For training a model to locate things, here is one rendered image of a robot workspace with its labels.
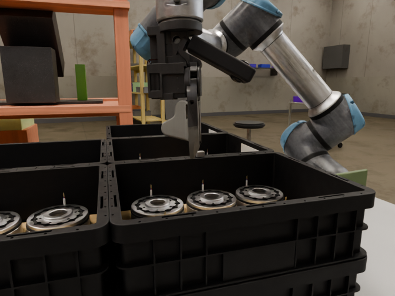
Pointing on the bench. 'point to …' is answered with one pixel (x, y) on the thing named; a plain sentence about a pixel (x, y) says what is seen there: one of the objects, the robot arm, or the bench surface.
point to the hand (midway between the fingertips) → (197, 147)
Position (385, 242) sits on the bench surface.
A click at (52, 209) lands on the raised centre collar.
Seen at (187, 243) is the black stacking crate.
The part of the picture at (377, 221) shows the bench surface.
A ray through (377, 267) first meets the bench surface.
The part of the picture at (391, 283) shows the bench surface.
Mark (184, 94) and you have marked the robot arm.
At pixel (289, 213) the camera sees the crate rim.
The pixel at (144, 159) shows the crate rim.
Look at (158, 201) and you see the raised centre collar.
